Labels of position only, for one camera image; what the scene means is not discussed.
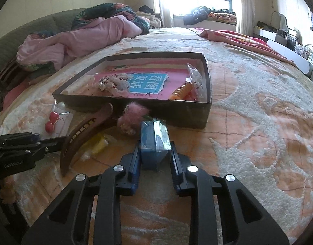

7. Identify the clear bag with earrings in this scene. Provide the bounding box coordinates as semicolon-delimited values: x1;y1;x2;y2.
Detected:
187;63;205;100

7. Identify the pink fluffy hair tie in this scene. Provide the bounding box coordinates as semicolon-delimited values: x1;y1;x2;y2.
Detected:
117;101;151;136

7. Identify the dark floral duvet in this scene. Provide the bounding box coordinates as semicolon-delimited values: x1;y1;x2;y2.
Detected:
71;3;150;34

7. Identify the left white curtain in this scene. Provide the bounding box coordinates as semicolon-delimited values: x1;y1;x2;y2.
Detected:
153;0;174;28

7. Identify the green quilted headboard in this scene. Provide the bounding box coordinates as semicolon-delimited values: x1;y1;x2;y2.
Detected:
0;8;84;72

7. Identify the striped dark pillow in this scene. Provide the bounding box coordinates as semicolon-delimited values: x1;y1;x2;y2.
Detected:
0;58;28;91

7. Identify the red pink blanket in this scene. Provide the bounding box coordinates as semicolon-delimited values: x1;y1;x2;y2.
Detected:
190;28;297;68

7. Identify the brown banana hair clip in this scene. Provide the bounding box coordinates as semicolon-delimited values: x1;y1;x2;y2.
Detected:
60;103;117;176

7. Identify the pink quilt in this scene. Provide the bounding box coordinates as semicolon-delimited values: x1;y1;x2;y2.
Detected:
17;15;143;71

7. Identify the yellow item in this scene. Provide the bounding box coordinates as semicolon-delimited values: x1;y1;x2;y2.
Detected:
80;133;117;161

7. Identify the cream peach bedspread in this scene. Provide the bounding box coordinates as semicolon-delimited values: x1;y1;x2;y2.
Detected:
0;28;313;244

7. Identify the white curtain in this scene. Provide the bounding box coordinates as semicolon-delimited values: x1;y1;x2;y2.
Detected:
236;0;255;37
153;0;174;28

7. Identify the right white curtain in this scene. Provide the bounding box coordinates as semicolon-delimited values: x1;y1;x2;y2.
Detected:
236;0;255;37

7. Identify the pile of dark clothes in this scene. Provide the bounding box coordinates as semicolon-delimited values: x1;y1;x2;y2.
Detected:
183;6;216;26

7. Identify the small blue box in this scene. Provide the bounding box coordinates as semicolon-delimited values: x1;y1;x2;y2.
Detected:
140;118;171;172

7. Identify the dark cardboard tray box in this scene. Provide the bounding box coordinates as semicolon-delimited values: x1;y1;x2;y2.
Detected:
53;51;212;129

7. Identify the person left hand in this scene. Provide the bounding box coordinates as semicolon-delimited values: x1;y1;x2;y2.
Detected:
0;176;16;205

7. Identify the red cherry earrings bag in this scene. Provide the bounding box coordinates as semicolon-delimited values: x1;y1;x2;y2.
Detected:
40;101;73;139

